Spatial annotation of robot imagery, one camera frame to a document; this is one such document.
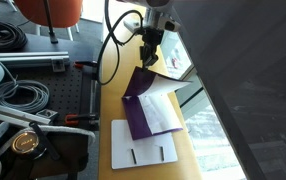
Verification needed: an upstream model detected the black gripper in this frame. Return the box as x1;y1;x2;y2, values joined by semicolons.
139;26;166;72

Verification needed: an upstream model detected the purple file holder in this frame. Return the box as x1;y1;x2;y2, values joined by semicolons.
121;65;194;141

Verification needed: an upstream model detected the white paper sheet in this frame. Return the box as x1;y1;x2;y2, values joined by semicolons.
111;119;179;170
138;92;184;135

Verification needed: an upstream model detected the aluminium extrusion bar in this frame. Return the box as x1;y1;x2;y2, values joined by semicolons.
0;57;67;73
0;50;71;61

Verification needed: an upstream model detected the grey mesh window blind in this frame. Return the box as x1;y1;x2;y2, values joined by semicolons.
171;0;286;180

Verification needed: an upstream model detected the long silver extrusion bar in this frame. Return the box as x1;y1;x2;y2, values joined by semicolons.
0;100;60;127

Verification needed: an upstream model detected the round black gold device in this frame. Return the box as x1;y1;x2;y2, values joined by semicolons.
11;129;48;161

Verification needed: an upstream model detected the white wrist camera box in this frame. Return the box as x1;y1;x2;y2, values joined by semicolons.
122;19;144;35

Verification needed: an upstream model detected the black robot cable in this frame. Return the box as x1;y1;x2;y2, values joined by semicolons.
96;0;145;86

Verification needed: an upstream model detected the dark metal window frame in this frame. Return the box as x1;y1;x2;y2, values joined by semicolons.
174;63;217;119

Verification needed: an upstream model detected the black clamp orange handle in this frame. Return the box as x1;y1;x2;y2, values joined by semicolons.
73;59;99;70
64;112;100;127

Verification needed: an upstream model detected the black camera stand pole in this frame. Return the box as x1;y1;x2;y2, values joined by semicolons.
42;0;60;45

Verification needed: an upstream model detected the silver corner bracket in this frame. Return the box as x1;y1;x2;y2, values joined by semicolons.
35;109;60;123

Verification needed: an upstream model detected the grey cable coil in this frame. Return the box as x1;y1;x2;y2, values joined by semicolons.
0;79;51;115

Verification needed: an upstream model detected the black strap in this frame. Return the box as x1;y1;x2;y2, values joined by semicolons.
28;121;62;161

